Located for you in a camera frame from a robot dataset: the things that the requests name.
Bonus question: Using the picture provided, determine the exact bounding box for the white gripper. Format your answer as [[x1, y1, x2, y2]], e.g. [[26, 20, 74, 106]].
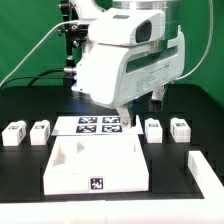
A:
[[77, 31, 185, 128]]

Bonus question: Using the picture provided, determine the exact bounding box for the white square table top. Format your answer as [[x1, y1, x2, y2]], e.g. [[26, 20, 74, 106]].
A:
[[43, 135, 149, 195]]

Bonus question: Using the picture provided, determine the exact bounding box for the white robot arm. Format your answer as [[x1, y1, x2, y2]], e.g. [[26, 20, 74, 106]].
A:
[[69, 0, 185, 128]]

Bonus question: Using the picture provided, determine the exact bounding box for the white sheet with tags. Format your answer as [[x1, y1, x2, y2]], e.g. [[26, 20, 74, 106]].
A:
[[52, 116, 143, 136]]

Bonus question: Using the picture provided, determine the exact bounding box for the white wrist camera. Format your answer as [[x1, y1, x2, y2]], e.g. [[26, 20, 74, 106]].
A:
[[88, 8, 165, 46]]

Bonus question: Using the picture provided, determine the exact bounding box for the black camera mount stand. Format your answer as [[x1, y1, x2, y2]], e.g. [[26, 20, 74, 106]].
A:
[[57, 0, 87, 87]]

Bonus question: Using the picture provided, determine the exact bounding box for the black cable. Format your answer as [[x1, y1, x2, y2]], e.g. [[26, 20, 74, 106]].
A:
[[0, 68, 66, 90]]

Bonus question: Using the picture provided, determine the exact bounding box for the white cable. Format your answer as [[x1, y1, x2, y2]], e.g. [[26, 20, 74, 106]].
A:
[[0, 19, 79, 88]]

